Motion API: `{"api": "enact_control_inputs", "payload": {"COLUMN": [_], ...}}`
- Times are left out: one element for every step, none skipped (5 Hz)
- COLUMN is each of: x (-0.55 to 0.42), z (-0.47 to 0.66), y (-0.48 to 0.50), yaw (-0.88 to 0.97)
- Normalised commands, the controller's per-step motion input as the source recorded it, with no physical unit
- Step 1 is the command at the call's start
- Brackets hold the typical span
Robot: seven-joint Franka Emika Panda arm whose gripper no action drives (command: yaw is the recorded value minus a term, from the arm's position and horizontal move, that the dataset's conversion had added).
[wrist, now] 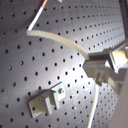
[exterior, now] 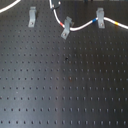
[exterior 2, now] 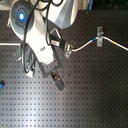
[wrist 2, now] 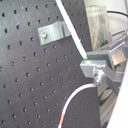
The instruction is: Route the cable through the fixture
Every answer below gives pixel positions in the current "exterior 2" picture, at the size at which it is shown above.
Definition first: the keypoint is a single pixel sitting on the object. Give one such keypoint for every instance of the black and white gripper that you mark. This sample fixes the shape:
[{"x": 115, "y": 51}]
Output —
[{"x": 44, "y": 54}]

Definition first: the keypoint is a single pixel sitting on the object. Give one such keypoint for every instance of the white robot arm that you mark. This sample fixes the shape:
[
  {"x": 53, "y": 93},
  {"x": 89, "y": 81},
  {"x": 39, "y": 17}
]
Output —
[{"x": 29, "y": 21}]

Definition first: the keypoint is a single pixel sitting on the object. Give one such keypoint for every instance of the grey metal cable clip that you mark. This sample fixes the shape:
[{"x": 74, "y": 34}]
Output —
[{"x": 100, "y": 36}]

